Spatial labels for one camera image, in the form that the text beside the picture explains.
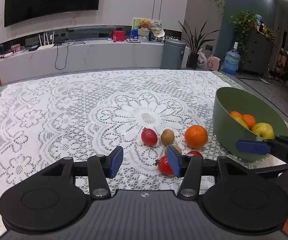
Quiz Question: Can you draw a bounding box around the blue water jug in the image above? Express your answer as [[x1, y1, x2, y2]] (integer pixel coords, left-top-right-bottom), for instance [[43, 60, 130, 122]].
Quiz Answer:
[[222, 42, 240, 75]]

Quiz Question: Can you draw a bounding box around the white lace tablecloth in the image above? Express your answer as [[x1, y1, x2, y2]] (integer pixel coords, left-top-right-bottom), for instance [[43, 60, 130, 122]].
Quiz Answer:
[[0, 69, 287, 240]]

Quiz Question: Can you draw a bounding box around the dark cabinet with plants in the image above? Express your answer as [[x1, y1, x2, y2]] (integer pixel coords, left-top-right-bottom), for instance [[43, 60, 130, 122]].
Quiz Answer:
[[231, 11, 275, 77]]

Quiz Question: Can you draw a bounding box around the green colander bowl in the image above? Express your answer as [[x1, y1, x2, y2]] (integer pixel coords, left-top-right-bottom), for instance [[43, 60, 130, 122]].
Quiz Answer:
[[212, 87, 288, 162]]

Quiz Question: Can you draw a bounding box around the potted plant by bin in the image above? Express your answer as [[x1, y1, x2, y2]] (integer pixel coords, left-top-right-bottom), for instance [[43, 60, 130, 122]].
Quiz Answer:
[[179, 21, 220, 69]]

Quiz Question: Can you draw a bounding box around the pink small heater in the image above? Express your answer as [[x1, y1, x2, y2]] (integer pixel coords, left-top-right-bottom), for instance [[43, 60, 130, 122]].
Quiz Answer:
[[207, 55, 221, 71]]

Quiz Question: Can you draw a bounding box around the small tangerine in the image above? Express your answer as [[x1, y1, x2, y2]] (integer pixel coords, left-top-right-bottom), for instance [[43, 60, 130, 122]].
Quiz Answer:
[[184, 125, 208, 149]]

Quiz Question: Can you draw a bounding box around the white plastic bag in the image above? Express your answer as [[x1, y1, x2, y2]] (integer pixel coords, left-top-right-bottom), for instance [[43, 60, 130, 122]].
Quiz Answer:
[[197, 48, 207, 69]]

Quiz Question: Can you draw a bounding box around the teddy bear toy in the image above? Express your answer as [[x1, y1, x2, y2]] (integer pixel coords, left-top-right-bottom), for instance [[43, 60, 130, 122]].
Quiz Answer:
[[137, 19, 151, 30]]

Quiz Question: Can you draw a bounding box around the red box on console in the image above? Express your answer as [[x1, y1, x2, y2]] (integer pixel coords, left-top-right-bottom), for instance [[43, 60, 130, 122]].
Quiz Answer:
[[111, 30, 125, 42]]

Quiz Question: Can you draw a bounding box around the yellow-green pear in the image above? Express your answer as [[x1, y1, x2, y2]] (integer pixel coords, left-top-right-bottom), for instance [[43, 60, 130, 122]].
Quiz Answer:
[[232, 116, 249, 129]]

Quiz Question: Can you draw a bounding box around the white marble tv console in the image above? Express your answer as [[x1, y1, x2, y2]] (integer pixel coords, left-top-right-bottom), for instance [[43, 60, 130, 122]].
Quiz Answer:
[[0, 25, 191, 85]]

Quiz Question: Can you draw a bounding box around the yellow apple in bowl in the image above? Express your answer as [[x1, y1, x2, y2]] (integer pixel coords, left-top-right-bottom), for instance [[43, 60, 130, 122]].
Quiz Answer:
[[251, 122, 275, 139]]

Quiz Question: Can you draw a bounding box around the tangerine in bowl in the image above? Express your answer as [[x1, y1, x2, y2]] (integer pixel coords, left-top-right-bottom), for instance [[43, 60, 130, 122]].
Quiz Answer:
[[242, 114, 256, 130], [230, 111, 243, 119]]

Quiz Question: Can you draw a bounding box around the black hanging cable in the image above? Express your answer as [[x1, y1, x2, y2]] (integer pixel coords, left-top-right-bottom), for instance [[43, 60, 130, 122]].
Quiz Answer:
[[54, 42, 70, 71]]

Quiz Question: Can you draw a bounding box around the brown kiwi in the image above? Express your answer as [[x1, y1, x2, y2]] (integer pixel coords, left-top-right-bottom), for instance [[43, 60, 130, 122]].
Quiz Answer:
[[160, 129, 175, 146]]

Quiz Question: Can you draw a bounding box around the red tomato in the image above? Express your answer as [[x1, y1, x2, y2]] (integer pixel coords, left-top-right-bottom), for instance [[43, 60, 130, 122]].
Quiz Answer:
[[186, 151, 203, 158], [155, 155, 173, 176], [141, 128, 158, 147]]

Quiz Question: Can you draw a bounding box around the grey pedal trash bin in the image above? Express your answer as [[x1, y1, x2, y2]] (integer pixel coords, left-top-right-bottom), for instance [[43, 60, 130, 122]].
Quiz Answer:
[[160, 39, 186, 70]]

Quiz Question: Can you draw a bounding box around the white wifi router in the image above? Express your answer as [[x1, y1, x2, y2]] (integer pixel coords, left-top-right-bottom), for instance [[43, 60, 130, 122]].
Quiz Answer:
[[37, 32, 54, 50]]

